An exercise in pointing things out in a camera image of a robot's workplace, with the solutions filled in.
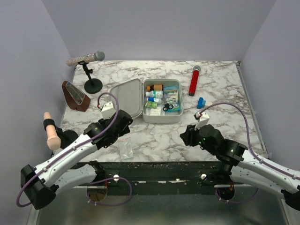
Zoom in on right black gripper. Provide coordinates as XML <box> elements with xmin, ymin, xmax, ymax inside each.
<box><xmin>179</xmin><ymin>120</ymin><xmax>217</xmax><ymax>155</ymax></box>

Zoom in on clear plastic zip bag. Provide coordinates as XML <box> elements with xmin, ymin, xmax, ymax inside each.
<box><xmin>119</xmin><ymin>138</ymin><xmax>134</xmax><ymax>160</ymax></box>

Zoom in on grey medicine kit box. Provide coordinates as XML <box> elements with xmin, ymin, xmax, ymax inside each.
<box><xmin>110</xmin><ymin>78</ymin><xmax>183</xmax><ymax>123</ymax></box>

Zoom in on green small medicine box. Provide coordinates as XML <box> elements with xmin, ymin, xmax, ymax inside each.
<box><xmin>145</xmin><ymin>101</ymin><xmax>158</xmax><ymax>108</ymax></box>

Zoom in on white gauze pad packet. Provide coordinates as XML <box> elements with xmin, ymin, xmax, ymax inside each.
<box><xmin>146</xmin><ymin>106</ymin><xmax>165</xmax><ymax>116</ymax></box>

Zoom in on blue cotton swab bag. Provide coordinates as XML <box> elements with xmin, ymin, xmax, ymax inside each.
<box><xmin>167</xmin><ymin>102</ymin><xmax>180</xmax><ymax>113</ymax></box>

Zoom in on white disinfectant bottle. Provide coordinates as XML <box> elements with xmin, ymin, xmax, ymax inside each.
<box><xmin>145</xmin><ymin>90</ymin><xmax>163</xmax><ymax>98</ymax></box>

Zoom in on black scissors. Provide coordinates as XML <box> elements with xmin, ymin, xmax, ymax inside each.
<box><xmin>163</xmin><ymin>101</ymin><xmax>173</xmax><ymax>112</ymax></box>

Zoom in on brown medicine bottle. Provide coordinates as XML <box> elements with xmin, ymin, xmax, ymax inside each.
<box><xmin>147</xmin><ymin>84</ymin><xmax>163</xmax><ymax>91</ymax></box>

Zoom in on band-aid box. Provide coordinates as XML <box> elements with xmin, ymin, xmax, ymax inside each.
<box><xmin>163</xmin><ymin>89</ymin><xmax>179</xmax><ymax>104</ymax></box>

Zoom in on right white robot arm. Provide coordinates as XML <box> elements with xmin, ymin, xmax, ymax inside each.
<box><xmin>180</xmin><ymin>125</ymin><xmax>300</xmax><ymax>210</ymax></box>

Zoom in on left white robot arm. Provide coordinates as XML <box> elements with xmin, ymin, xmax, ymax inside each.
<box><xmin>21</xmin><ymin>110</ymin><xmax>133</xmax><ymax>210</ymax></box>

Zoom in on blue toy block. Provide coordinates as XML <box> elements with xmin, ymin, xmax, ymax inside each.
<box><xmin>197</xmin><ymin>97</ymin><xmax>212</xmax><ymax>109</ymax></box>

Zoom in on black microphone stand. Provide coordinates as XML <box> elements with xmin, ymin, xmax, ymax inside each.
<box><xmin>78</xmin><ymin>61</ymin><xmax>103</xmax><ymax>94</ymax></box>

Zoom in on brown metronome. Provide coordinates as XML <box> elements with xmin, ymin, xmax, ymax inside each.
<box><xmin>62</xmin><ymin>81</ymin><xmax>90</xmax><ymax>112</ymax></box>

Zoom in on black round stand base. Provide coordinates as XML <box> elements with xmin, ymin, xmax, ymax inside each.
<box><xmin>56</xmin><ymin>127</ymin><xmax>79</xmax><ymax>149</ymax></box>

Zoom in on red glitter microphone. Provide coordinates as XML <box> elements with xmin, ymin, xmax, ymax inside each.
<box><xmin>188</xmin><ymin>66</ymin><xmax>201</xmax><ymax>96</ymax></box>

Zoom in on pink toy microphone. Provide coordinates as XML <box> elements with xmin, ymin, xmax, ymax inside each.
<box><xmin>44</xmin><ymin>112</ymin><xmax>61</xmax><ymax>151</ymax></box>

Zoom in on black mounting base rail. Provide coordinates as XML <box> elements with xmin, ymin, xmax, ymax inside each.
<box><xmin>88</xmin><ymin>161</ymin><xmax>232</xmax><ymax>195</ymax></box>

